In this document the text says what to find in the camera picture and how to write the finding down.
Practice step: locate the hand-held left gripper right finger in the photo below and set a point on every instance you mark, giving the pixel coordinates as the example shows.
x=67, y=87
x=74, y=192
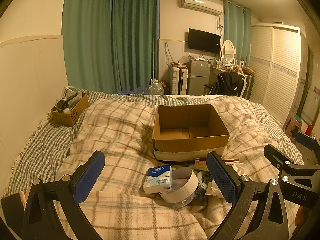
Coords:
x=221, y=180

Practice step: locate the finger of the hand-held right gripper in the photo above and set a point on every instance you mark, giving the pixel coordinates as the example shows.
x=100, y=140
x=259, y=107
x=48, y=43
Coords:
x=277, y=156
x=307, y=140

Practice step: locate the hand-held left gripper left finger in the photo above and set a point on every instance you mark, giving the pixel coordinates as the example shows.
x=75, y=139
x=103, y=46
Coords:
x=87, y=177

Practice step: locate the white bear plush toy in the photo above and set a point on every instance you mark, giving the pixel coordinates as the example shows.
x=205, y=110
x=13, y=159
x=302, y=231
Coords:
x=215, y=188

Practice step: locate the brown box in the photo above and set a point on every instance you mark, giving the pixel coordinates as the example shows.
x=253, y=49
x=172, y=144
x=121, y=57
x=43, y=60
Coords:
x=200, y=164

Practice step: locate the clear plastic jar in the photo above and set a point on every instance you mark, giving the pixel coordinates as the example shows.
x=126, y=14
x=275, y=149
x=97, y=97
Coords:
x=186, y=182

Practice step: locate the blue white tissue packet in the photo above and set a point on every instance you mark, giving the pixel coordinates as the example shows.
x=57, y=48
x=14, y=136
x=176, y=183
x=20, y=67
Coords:
x=157, y=178

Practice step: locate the large cardboard box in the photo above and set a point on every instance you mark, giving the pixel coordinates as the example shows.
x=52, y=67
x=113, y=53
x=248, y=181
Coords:
x=180, y=120

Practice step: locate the person's right hand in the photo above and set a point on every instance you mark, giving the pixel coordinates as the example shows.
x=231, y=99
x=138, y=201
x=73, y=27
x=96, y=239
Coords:
x=302, y=216

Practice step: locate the red bottle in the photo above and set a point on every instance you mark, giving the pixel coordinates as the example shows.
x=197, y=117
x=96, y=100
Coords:
x=308, y=129

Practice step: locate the plastic stool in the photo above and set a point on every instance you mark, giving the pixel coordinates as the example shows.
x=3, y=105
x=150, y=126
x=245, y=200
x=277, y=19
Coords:
x=293, y=126

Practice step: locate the beige plaid blanket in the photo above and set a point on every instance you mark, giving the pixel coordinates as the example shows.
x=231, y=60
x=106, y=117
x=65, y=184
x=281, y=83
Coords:
x=117, y=135

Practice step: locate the green checked bedsheet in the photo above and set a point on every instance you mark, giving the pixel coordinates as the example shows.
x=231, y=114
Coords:
x=40, y=145

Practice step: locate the small cardboard box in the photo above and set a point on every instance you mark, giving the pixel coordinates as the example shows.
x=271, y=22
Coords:
x=67, y=116

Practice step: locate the white louvered wardrobe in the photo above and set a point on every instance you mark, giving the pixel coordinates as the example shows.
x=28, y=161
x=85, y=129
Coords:
x=277, y=72

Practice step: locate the brown suitcase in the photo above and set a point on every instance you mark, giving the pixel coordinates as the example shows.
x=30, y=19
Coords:
x=250, y=85

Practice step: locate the black round device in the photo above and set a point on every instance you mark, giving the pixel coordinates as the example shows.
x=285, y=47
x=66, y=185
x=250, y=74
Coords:
x=61, y=103

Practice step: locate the green white carton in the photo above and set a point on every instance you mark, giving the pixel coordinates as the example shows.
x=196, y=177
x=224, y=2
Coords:
x=71, y=91

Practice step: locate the black jacket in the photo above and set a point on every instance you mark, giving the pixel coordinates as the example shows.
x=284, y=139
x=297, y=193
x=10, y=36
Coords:
x=227, y=83

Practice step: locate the silver small fridge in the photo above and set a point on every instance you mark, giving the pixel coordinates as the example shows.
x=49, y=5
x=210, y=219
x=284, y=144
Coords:
x=198, y=76

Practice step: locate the white suitcase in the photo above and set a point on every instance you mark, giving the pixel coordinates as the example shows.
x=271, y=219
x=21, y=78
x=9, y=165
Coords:
x=178, y=81

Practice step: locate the clear water jug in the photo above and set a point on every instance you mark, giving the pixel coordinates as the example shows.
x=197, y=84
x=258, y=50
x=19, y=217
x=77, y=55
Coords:
x=156, y=88

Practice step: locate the white oval mirror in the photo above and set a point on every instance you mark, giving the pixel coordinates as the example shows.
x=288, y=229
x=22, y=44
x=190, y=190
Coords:
x=228, y=50

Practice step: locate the light green narrow curtain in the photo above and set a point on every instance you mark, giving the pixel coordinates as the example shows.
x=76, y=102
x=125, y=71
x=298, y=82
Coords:
x=237, y=30

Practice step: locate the white air conditioner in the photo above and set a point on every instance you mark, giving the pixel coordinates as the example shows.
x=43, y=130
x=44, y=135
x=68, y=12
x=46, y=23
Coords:
x=201, y=3

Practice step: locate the black wall television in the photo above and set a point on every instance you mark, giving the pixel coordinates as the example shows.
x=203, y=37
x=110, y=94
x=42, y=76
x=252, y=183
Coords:
x=203, y=40

